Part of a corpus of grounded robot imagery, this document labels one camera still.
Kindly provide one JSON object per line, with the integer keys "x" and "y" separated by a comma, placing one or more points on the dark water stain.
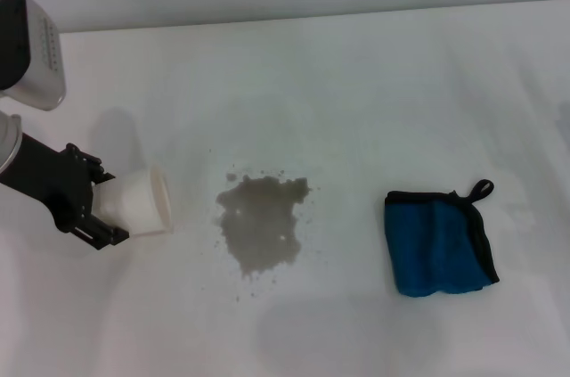
{"x": 260, "y": 225}

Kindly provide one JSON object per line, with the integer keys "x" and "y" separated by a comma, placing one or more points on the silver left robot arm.
{"x": 8, "y": 141}

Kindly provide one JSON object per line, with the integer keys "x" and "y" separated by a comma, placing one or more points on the blue rag with black trim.
{"x": 434, "y": 248}

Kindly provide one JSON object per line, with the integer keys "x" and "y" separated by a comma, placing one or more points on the white paper cup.
{"x": 133, "y": 205}

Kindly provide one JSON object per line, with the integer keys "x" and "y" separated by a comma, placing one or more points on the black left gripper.
{"x": 49, "y": 181}

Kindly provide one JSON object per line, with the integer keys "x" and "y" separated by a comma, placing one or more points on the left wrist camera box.
{"x": 31, "y": 51}

